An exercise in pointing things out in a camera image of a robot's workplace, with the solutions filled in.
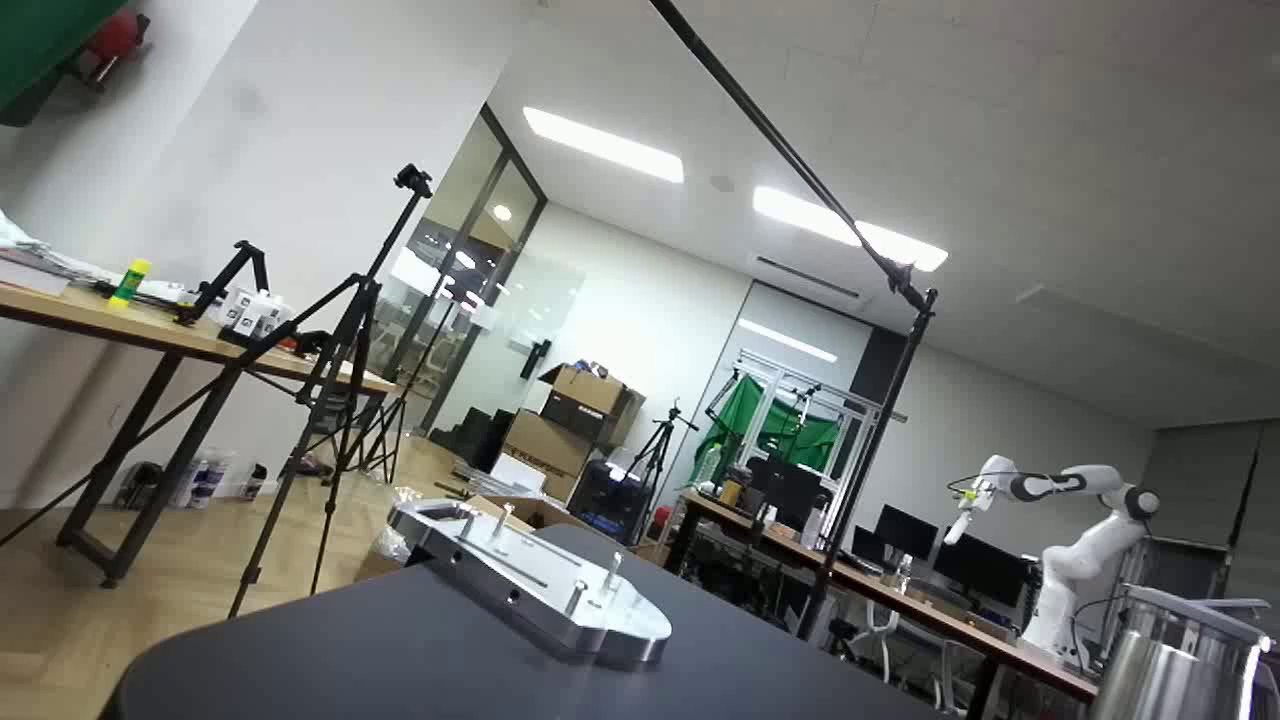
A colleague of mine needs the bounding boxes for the small cardboard box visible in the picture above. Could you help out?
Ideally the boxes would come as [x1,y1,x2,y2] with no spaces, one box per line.
[537,362,647,454]

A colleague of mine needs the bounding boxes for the small black tripod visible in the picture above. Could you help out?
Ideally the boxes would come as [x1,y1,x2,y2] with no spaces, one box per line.
[618,404,699,513]

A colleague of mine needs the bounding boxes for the green cloth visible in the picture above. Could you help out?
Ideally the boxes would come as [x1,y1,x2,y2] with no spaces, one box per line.
[686,367,844,483]

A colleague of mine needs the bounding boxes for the large cardboard box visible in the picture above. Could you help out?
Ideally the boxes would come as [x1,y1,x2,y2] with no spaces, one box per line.
[495,409,595,500]

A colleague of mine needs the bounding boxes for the rectangular ceiling light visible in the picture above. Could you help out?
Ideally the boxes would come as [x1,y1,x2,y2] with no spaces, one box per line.
[519,103,686,189]
[749,180,956,281]

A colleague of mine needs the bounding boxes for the black vertical stand pole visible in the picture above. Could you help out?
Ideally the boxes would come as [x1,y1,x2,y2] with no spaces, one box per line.
[796,291,938,644]

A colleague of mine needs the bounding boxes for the black boom pole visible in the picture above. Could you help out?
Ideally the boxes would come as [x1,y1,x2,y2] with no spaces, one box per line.
[647,0,938,320]

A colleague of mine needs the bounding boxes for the black computer monitor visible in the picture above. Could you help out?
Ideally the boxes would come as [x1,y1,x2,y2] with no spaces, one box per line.
[932,528,1044,620]
[871,500,942,564]

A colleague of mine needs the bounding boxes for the long wooden desk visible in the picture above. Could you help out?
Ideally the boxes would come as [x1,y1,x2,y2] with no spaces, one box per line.
[677,490,1102,720]

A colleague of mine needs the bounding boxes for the small black articulated stand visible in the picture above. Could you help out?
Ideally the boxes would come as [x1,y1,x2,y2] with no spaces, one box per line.
[175,236,274,327]

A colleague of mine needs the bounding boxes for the green plastic bottle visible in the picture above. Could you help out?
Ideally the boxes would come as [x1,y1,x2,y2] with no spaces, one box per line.
[106,255,161,316]

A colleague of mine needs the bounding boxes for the wooden table with black legs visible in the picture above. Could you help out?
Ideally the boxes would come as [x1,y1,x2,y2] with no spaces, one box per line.
[0,277,402,593]

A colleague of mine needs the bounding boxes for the green board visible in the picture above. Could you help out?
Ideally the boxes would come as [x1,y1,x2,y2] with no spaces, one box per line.
[0,0,131,121]

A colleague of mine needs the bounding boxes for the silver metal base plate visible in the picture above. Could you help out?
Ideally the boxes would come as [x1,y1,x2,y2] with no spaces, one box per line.
[388,491,677,673]

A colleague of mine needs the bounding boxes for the black camera tripod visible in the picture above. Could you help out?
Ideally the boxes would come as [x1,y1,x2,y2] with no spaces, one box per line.
[0,160,441,625]

